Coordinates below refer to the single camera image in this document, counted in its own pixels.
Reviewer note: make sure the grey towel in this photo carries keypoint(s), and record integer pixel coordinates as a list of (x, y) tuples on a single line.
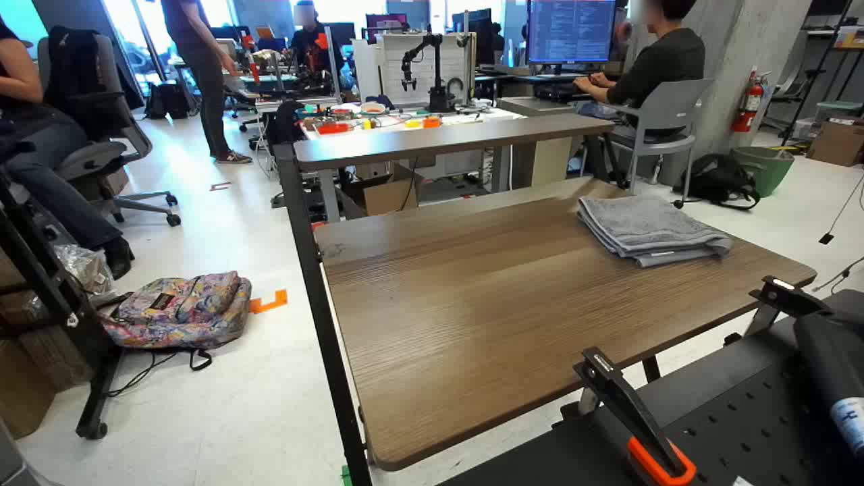
[(648, 230)]

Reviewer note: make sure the small black robot arm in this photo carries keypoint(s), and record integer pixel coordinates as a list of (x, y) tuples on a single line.
[(435, 76)]

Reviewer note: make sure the open cardboard box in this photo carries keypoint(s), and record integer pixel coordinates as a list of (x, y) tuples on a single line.
[(385, 194)]

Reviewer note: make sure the grey work table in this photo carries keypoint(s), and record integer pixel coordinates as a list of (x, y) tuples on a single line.
[(450, 138)]

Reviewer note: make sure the orange plastic piece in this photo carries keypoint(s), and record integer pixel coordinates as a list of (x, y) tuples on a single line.
[(269, 300)]

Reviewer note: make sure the white backdrop board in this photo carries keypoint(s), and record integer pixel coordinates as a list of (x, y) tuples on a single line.
[(462, 64)]

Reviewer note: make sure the person in black orange shirt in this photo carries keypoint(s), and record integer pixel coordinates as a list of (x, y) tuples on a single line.
[(311, 50)]

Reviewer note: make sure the large computer monitor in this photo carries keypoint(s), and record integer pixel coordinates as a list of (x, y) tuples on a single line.
[(571, 30)]

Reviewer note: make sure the colourful patterned backpack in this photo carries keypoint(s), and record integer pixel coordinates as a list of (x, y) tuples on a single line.
[(180, 312)]

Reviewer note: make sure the grey plastic chair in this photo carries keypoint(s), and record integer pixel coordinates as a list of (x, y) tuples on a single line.
[(671, 113)]

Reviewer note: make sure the standing person in dark clothes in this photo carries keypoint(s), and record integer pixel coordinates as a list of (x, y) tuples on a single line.
[(207, 71)]

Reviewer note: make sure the seated person in black sweater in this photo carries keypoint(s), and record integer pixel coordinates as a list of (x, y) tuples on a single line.
[(657, 64)]

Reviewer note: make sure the black backpack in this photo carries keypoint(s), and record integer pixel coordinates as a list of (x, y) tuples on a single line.
[(717, 180)]

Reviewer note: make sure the black duffel bag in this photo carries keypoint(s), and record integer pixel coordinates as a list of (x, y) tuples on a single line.
[(169, 100)]

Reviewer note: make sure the green bin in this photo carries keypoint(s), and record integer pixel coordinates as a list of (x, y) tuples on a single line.
[(768, 169)]

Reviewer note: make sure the red fire extinguisher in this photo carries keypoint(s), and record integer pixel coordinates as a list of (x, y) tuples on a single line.
[(748, 104)]

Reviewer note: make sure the clear plastic bag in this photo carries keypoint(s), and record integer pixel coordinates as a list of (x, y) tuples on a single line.
[(81, 266)]

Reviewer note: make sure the black perforated breadboard plate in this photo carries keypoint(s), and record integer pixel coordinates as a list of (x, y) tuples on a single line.
[(738, 423)]

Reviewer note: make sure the grey office chair with jacket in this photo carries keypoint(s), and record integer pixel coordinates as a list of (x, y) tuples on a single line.
[(90, 99)]

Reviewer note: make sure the seated person in jeans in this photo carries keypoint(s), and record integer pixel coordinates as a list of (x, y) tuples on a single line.
[(42, 163)]

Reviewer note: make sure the brown cardboard box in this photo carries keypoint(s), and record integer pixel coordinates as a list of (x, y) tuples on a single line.
[(837, 141)]

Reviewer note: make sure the black handheld device with label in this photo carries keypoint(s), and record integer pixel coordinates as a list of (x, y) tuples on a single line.
[(833, 369)]

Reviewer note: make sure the black metal table frame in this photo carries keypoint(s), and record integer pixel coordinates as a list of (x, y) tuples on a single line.
[(311, 261)]

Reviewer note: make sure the black metal stand frame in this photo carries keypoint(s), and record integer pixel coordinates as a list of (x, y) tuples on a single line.
[(55, 287)]

